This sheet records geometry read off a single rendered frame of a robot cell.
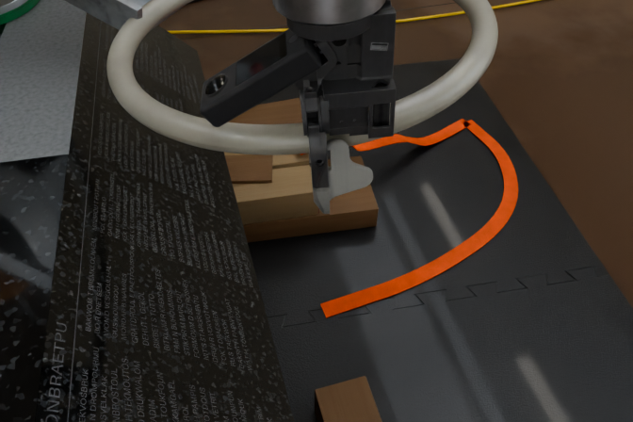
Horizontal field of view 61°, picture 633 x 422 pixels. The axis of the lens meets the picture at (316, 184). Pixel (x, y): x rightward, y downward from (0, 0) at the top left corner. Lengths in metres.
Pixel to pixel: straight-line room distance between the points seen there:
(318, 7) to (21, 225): 0.43
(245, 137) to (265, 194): 0.98
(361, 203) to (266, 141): 1.11
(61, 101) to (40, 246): 0.27
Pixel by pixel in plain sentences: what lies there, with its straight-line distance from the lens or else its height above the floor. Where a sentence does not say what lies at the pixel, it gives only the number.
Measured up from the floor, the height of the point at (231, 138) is 0.95.
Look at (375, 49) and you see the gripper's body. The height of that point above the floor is 1.05.
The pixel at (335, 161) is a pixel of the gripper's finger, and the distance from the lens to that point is 0.50.
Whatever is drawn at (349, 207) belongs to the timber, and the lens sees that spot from 1.59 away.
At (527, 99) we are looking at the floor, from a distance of 2.32.
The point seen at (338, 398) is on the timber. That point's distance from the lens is 1.24.
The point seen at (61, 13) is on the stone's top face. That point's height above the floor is 0.83.
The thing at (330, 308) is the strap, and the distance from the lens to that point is 1.48.
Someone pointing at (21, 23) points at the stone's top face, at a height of 0.83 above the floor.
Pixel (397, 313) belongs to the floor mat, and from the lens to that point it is 1.49.
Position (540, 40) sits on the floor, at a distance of 2.73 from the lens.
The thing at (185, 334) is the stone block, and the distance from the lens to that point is 0.66.
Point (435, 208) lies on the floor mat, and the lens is 1.74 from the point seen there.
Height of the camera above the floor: 1.28
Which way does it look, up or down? 46 degrees down
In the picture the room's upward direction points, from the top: straight up
